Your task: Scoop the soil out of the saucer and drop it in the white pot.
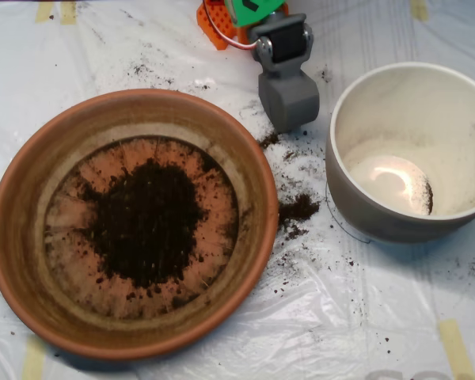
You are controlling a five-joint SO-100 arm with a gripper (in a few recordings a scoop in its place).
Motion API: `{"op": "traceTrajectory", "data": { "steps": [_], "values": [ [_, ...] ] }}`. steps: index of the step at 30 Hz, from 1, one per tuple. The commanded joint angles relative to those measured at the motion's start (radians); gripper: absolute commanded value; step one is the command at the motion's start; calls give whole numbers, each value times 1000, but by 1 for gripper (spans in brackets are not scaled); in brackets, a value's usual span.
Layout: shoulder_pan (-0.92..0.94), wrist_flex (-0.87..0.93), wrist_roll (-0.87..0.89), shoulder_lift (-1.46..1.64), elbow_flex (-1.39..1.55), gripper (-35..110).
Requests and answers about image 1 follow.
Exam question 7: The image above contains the dark potting soil heap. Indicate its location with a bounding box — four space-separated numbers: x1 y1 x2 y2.
78 157 207 289

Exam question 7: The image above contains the spilled dark soil clump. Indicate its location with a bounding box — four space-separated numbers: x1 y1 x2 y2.
279 192 321 222
259 131 280 150

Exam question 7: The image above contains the white ceramic pot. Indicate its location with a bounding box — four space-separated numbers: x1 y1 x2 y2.
325 62 475 244

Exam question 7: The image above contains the terracotta clay bowl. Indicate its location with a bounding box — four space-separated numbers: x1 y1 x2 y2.
0 87 280 361

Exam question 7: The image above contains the beige masking tape strip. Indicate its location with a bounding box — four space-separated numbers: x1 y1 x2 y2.
409 0 429 21
438 319 475 380
34 2 53 23
60 1 78 25
21 335 47 380

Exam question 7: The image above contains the clear plastic cover sheet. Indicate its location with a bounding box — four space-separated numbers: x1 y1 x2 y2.
0 0 475 380

